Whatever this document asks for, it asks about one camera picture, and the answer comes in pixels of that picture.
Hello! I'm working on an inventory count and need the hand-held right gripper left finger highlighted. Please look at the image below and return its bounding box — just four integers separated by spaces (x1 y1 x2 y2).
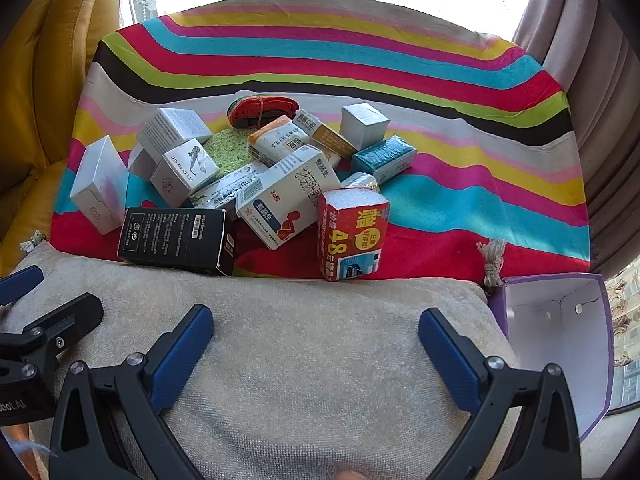
48 304 214 480

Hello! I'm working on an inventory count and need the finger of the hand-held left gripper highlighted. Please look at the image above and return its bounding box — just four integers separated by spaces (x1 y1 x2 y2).
0 266 44 306
0 293 104 386

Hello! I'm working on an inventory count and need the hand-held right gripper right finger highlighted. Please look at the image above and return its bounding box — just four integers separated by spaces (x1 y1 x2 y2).
419 307 583 480

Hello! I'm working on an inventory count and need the purple cardboard box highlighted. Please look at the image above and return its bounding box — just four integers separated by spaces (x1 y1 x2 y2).
487 272 615 445

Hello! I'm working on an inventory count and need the long white tube box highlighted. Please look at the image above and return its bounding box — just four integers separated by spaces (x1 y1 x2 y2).
189 160 271 208

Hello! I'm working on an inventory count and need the silver grey cube box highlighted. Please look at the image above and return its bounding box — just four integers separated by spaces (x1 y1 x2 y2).
341 103 390 152

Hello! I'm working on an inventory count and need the cream cloth tassel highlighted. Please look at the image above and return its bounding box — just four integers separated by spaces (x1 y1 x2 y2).
475 239 508 288
20 230 48 256

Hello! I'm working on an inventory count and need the black box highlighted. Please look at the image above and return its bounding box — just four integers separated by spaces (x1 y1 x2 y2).
117 206 238 276

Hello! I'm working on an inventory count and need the white pink box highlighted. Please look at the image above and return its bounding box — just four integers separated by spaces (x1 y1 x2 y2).
70 136 128 236

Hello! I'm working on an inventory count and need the red sponge packet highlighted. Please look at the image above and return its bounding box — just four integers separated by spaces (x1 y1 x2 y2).
317 187 390 281

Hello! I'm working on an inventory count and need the small plain white box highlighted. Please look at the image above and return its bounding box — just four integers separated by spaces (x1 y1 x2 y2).
127 145 161 181

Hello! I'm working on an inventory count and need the glass window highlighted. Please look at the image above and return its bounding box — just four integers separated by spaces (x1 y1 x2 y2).
605 255 640 406

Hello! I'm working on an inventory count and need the white bird print box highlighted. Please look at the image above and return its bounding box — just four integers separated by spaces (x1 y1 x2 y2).
150 138 219 194

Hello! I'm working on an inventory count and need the white blue medicine box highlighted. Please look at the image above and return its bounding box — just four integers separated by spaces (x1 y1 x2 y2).
236 145 341 251

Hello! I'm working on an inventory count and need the white sponge packet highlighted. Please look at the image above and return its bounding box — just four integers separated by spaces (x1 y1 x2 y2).
340 172 380 193

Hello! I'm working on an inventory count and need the yellow leather sofa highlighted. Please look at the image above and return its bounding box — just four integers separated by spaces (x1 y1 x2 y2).
0 0 121 276

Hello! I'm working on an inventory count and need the green sponge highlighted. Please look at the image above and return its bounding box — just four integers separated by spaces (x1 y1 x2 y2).
202 130 256 178

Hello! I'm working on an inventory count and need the teal sponge packet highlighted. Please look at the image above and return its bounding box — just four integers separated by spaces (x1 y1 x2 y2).
351 136 418 184

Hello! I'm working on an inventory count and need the white grey text box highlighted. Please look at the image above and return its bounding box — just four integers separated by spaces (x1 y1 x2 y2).
136 107 213 161

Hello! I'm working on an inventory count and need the orange white box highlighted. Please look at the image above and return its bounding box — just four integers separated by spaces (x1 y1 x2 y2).
248 115 308 168

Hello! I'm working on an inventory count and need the yellow white long box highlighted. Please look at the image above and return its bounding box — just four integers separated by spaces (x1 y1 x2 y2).
292 108 358 158

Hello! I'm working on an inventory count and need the grey pink curtain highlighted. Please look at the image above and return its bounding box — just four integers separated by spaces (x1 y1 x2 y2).
512 0 640 281

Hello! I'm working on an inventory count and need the rainbow striped cloth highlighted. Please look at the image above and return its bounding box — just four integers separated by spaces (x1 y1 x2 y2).
52 0 591 281

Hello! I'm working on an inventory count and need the red orange strap roll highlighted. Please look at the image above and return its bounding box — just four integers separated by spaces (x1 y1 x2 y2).
227 94 301 128

